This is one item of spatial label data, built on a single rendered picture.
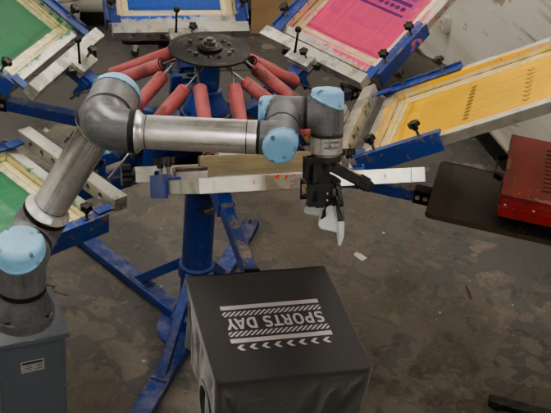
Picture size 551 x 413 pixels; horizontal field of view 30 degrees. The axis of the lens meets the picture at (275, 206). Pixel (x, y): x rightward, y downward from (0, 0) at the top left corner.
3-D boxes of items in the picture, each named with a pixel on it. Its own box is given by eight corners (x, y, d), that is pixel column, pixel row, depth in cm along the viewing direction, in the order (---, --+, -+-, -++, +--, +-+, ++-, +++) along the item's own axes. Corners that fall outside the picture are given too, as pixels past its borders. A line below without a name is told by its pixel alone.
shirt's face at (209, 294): (371, 368, 287) (371, 366, 287) (218, 383, 276) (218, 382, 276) (323, 267, 326) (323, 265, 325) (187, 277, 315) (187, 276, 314)
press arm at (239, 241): (293, 369, 296) (294, 354, 293) (272, 372, 295) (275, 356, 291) (211, 156, 396) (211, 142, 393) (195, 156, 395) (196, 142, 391)
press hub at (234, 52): (247, 355, 431) (275, 59, 358) (154, 363, 421) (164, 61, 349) (228, 297, 462) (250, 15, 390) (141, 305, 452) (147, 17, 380)
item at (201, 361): (237, 460, 296) (245, 375, 279) (207, 464, 294) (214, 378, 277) (207, 356, 333) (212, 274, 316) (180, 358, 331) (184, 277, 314)
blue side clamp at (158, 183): (182, 197, 294) (180, 173, 294) (165, 198, 293) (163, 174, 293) (166, 197, 323) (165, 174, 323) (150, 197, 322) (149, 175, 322)
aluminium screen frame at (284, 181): (425, 181, 261) (425, 166, 261) (198, 194, 246) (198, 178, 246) (331, 184, 337) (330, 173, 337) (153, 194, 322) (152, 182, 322)
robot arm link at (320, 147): (337, 132, 240) (348, 139, 232) (336, 151, 241) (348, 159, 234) (306, 133, 238) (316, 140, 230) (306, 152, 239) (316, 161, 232)
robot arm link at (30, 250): (-11, 297, 243) (-14, 250, 235) (5, 264, 254) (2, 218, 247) (40, 301, 243) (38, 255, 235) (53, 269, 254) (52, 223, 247)
